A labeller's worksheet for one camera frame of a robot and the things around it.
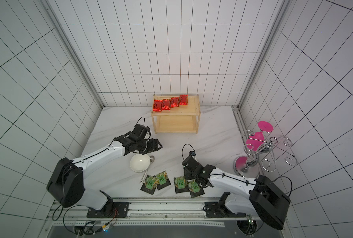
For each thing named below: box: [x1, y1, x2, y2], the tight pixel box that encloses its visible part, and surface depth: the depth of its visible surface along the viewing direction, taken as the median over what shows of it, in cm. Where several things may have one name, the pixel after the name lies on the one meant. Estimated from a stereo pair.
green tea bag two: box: [153, 170, 172, 191], surface depth 84 cm
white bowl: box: [129, 153, 151, 173], surface depth 87 cm
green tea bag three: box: [173, 175, 190, 194], surface depth 83 cm
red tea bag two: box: [161, 99, 172, 111], surface depth 91 cm
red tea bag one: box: [152, 99, 163, 113], surface depth 91 cm
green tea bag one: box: [140, 174, 159, 196], surface depth 83 cm
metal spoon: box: [139, 155, 155, 184], surface depth 85 cm
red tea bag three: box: [170, 97, 180, 109], surface depth 92 cm
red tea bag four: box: [179, 94, 188, 106], surface depth 95 cm
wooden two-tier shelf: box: [150, 93, 201, 135], surface depth 100 cm
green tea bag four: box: [187, 179, 201, 193], surface depth 81 cm
